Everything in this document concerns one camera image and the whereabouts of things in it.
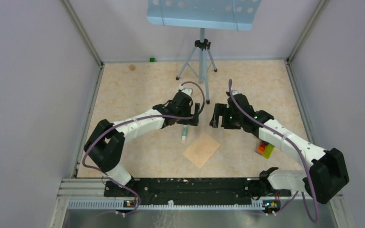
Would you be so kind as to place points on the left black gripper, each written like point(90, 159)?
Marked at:
point(190, 121)

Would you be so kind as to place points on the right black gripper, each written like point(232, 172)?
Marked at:
point(222, 109)

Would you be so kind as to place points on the green white glue stick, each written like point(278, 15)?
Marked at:
point(184, 132)

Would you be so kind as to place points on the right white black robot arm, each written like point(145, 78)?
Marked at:
point(324, 171)

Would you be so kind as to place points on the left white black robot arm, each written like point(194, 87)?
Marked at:
point(105, 144)

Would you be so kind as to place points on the colourful toy block stack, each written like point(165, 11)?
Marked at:
point(265, 149)

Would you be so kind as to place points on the grey tripod stand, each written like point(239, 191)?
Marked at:
point(206, 61)

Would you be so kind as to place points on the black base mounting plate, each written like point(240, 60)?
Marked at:
point(189, 191)

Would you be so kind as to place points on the blue music stand tray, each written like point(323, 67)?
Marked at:
point(235, 15)

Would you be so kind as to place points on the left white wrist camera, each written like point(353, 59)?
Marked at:
point(185, 90)

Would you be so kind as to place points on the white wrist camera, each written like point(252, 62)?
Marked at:
point(232, 93)
point(185, 90)

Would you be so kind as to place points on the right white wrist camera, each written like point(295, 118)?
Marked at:
point(232, 93)

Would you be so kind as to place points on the grey slotted cable duct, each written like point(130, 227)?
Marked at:
point(115, 204)

